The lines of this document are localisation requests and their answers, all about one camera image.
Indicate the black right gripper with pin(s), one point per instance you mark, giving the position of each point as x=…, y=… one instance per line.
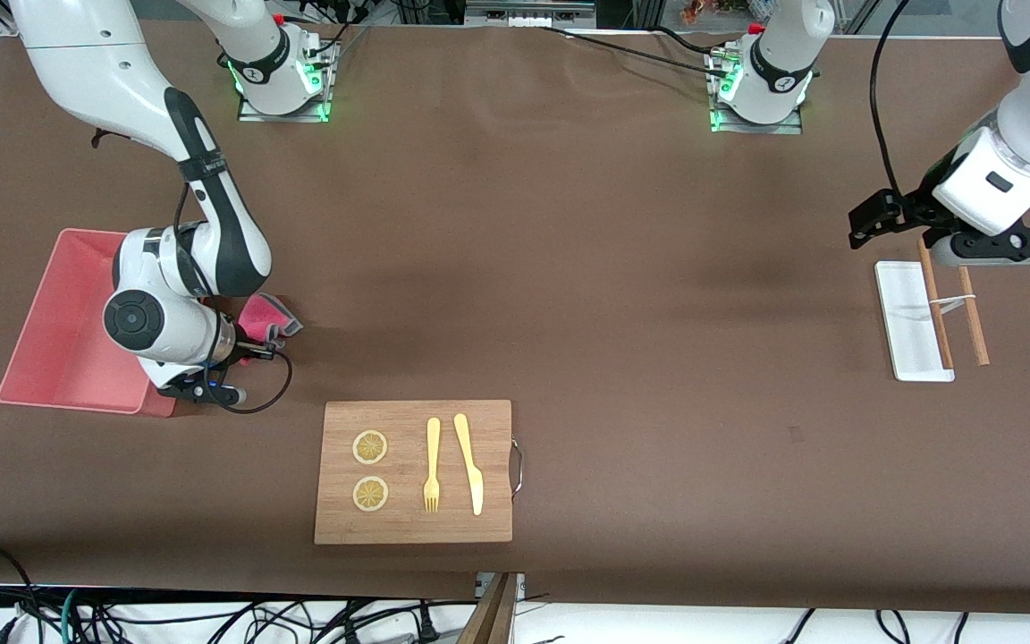
x=248, y=348

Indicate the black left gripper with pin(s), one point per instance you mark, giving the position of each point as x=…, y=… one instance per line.
x=912, y=208

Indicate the pink cloth with grey edge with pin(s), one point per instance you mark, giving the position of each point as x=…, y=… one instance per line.
x=260, y=315

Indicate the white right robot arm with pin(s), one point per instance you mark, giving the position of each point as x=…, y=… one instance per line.
x=86, y=54

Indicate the white rectangular tray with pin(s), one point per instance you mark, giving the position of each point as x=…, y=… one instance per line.
x=904, y=313

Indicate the lemon slice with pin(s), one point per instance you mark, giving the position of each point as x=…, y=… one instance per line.
x=370, y=494
x=370, y=447

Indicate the wooden cutting board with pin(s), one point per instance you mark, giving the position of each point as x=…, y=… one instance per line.
x=336, y=519

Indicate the pink plastic bin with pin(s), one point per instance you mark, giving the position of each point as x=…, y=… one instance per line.
x=59, y=322

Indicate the yellow fork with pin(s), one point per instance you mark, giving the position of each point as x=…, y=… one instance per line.
x=433, y=447

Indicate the yellow knife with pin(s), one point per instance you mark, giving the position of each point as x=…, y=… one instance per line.
x=470, y=465

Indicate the brown table cover sheet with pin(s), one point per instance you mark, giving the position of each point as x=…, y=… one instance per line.
x=569, y=268

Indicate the wooden plank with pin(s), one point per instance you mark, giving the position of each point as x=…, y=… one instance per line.
x=493, y=617

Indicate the grey device with ports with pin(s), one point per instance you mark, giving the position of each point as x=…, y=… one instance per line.
x=524, y=11

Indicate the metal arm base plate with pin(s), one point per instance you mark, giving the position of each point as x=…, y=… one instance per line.
x=752, y=128
x=282, y=117

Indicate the small metal bracket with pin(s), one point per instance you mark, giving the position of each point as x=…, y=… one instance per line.
x=483, y=586

